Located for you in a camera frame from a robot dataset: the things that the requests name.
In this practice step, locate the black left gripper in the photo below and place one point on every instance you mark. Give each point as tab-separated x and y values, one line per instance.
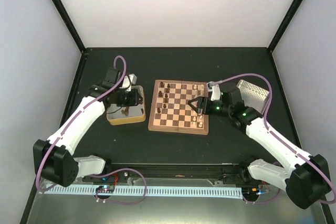
135	99

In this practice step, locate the controller board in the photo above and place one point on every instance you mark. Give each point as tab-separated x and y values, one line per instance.
253	191
105	189

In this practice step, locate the wooden chess board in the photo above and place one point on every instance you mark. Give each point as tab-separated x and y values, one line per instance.
178	115

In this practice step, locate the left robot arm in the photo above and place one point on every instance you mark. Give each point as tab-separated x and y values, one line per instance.
53	158

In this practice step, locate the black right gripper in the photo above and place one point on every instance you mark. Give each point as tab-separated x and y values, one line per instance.
201	99

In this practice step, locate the black frame post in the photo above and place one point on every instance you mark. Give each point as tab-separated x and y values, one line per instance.
294	6
69	24

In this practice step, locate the left controller board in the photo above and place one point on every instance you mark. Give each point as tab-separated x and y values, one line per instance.
105	189

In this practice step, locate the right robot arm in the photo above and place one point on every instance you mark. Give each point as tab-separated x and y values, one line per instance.
305	178

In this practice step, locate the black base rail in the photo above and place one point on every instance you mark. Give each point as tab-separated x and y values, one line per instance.
170	172

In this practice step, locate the black frame post left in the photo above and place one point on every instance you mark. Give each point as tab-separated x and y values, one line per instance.
69	24

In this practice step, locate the dark chess piece in tin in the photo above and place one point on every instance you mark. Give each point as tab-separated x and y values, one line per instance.
125	111

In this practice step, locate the black frame post right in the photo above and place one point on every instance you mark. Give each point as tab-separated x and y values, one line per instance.
294	6

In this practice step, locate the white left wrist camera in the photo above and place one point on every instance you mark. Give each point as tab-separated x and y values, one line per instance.
129	81

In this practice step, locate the right controller board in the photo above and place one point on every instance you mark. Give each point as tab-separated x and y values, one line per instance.
253	191

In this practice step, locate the yellow metal tin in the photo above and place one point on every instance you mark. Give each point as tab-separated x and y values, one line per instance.
117	115

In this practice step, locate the white slotted cable duct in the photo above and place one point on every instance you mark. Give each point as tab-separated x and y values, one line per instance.
151	191

